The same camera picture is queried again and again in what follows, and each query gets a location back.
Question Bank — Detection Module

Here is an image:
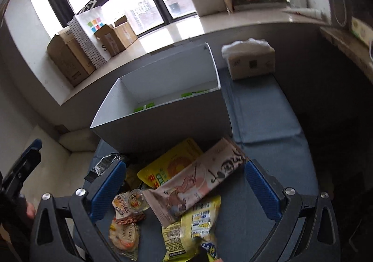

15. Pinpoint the clear round pastry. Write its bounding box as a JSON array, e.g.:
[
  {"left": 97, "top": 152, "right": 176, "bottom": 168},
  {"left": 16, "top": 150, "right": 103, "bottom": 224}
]
[{"left": 109, "top": 218, "right": 140, "bottom": 261}]

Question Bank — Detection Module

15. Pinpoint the small orange snack packet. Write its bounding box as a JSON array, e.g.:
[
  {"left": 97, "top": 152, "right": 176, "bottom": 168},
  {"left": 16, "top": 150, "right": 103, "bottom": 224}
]
[{"left": 112, "top": 191, "right": 146, "bottom": 225}]

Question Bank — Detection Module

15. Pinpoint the small jelly cup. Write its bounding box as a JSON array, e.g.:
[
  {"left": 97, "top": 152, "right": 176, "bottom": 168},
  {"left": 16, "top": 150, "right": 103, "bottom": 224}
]
[{"left": 127, "top": 189, "right": 149, "bottom": 213}]

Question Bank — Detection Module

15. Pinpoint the yellow donut print pouch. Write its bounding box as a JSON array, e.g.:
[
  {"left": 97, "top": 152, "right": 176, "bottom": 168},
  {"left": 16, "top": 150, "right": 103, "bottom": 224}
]
[{"left": 137, "top": 138, "right": 203, "bottom": 189}]

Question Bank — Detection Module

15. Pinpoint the pink illustrated snack packet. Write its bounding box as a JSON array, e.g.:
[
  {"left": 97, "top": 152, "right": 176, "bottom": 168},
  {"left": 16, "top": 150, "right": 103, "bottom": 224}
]
[{"left": 143, "top": 138, "right": 249, "bottom": 227}]

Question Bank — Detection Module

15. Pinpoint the green snack multipack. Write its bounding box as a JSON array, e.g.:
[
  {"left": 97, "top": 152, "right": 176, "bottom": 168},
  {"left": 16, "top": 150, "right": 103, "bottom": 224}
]
[{"left": 133, "top": 89, "right": 211, "bottom": 112}]

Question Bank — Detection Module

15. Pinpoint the yellow chips bag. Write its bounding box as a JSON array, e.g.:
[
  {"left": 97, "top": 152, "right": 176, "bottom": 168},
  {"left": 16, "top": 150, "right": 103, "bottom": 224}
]
[{"left": 162, "top": 195, "right": 221, "bottom": 261}]

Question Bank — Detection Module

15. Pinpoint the person's left hand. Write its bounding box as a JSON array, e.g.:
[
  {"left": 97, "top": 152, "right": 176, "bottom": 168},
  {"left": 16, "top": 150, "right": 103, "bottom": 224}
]
[{"left": 26, "top": 202, "right": 36, "bottom": 220}]

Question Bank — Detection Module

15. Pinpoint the cream leather sofa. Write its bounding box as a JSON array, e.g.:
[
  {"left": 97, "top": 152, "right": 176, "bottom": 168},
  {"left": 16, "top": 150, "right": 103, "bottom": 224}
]
[{"left": 21, "top": 126, "right": 100, "bottom": 207}]

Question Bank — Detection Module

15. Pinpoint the black snack bag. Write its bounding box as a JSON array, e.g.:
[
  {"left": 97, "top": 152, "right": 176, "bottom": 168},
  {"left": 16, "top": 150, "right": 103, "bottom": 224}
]
[{"left": 84, "top": 153, "right": 124, "bottom": 183}]

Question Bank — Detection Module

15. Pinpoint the tall brown cardboard box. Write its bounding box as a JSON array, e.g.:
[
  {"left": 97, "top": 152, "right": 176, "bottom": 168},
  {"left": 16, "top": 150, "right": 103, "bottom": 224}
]
[{"left": 47, "top": 26, "right": 95, "bottom": 87}]

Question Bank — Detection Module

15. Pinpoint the white open storage box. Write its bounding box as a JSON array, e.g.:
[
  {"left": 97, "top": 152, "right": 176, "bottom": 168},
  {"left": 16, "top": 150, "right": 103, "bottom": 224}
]
[{"left": 90, "top": 43, "right": 232, "bottom": 154}]

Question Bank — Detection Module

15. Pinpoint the small open cardboard box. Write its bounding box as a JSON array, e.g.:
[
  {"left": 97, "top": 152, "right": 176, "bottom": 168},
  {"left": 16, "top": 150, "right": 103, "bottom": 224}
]
[{"left": 94, "top": 15, "right": 138, "bottom": 56}]

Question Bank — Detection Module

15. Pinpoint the white dotted paper bag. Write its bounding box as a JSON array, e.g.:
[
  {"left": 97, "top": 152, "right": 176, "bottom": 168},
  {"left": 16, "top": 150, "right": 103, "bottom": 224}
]
[{"left": 68, "top": 0, "right": 111, "bottom": 68}]

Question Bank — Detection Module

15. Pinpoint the wooden side shelf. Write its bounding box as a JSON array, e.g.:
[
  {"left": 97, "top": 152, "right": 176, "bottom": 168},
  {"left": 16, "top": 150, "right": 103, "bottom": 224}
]
[{"left": 320, "top": 27, "right": 372, "bottom": 82}]

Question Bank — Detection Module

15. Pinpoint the tissue box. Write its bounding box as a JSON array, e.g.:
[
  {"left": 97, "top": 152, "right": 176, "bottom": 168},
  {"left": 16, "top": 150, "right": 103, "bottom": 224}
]
[{"left": 221, "top": 38, "right": 276, "bottom": 80}]

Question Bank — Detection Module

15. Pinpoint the rolled white paper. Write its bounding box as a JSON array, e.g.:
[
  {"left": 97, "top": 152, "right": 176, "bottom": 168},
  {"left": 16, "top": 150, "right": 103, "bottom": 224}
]
[{"left": 282, "top": 8, "right": 326, "bottom": 20}]

